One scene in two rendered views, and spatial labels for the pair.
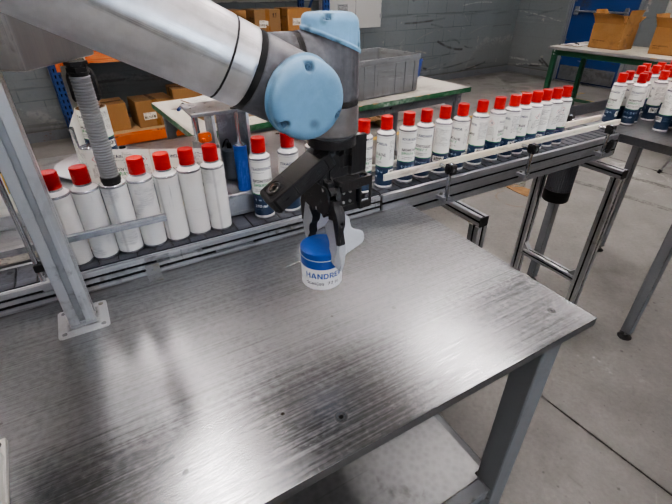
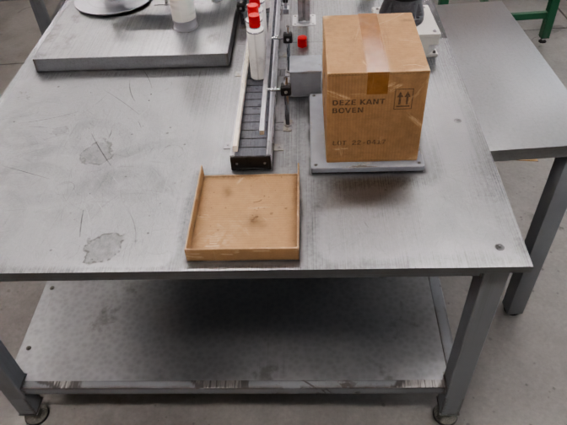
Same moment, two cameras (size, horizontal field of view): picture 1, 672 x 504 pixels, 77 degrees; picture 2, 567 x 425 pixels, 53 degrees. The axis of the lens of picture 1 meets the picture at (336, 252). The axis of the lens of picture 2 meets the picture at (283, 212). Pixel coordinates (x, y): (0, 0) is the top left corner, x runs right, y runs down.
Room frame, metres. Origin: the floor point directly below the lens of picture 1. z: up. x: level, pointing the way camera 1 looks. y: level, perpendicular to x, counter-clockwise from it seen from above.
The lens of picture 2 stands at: (-0.41, 2.26, 1.83)
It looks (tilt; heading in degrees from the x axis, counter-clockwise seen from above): 44 degrees down; 304
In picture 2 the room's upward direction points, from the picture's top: 4 degrees counter-clockwise
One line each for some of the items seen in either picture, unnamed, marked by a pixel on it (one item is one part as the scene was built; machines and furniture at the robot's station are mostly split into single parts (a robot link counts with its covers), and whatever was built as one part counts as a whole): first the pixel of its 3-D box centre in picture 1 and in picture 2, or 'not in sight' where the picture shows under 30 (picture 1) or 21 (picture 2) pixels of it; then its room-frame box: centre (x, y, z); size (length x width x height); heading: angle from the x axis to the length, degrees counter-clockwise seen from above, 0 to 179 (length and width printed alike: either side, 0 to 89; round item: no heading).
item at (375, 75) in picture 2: not in sight; (369, 87); (0.12, 1.03, 0.99); 0.30 x 0.24 x 0.27; 121
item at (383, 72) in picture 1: (363, 73); not in sight; (2.85, -0.18, 0.91); 0.60 x 0.40 x 0.22; 127
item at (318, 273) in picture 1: (321, 261); not in sight; (0.59, 0.02, 0.99); 0.07 x 0.07 x 0.07
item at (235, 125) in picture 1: (222, 160); not in sight; (1.03, 0.29, 1.01); 0.14 x 0.13 x 0.26; 120
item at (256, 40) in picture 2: not in sight; (256, 46); (0.51, 0.98, 0.98); 0.05 x 0.05 x 0.20
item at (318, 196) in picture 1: (335, 172); not in sight; (0.61, 0.00, 1.15); 0.09 x 0.08 x 0.12; 124
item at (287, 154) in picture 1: (289, 172); not in sight; (1.02, 0.12, 0.98); 0.05 x 0.05 x 0.20
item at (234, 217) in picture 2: not in sight; (246, 208); (0.23, 1.47, 0.85); 0.30 x 0.26 x 0.04; 120
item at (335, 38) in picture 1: (328, 59); not in sight; (0.60, 0.01, 1.30); 0.09 x 0.08 x 0.11; 115
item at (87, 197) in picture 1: (92, 212); not in sight; (0.79, 0.51, 0.98); 0.05 x 0.05 x 0.20
